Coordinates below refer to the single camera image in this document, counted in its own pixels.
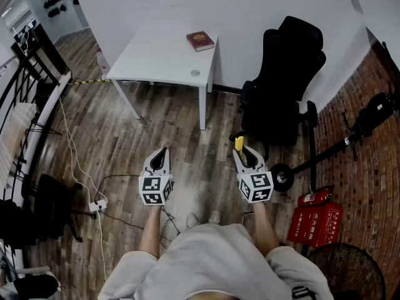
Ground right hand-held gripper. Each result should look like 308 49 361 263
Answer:
232 145 274 204

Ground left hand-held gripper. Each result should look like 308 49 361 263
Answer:
138 147 174 206

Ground yellow utility knife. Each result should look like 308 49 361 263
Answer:
234 136 250 165

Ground person's left forearm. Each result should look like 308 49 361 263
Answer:
137 204 163 258

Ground person's right forearm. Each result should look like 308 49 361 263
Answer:
251 200 281 258

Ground black electric scooter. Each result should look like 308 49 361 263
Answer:
269 41 400 194

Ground black office chair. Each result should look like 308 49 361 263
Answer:
229 15 328 163

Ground person's left white shoe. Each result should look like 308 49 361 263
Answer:
186 212 201 228

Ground red fire extinguisher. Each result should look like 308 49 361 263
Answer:
297 189 333 208

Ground white power strip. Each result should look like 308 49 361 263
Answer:
88 199 109 213

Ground red fire equipment box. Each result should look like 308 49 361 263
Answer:
287 202 344 249

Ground white table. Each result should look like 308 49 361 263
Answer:
105 26 219 131

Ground person's white clothing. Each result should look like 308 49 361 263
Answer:
97 222 334 300

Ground dark red book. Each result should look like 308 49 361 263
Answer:
186 30 216 53

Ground black floor fan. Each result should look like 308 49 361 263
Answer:
306 242 387 300

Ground black metal stair railing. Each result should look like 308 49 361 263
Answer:
0 26 73 201

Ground black bag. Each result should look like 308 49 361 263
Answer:
13 269 63 294

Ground thin black cable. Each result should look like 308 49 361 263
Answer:
94 173 182 249

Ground long white cable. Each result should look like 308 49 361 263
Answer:
57 94 109 283

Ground black yellow striped cable cover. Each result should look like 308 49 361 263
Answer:
68 78 111 86

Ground black wall decorations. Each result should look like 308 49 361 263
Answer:
41 0 80 19

